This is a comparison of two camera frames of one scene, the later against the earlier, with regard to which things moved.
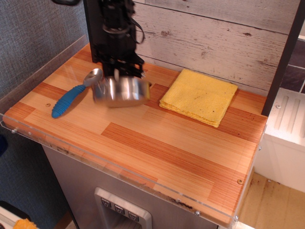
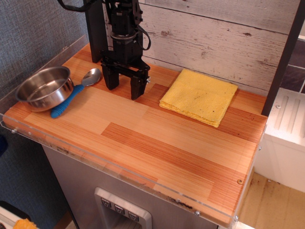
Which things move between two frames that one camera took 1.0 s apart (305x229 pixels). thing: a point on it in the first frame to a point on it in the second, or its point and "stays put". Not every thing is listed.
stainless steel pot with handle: (115, 91) to (46, 89)
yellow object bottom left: (25, 223) stays put
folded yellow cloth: (200, 95) stays put
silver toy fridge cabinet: (99, 199) stays put
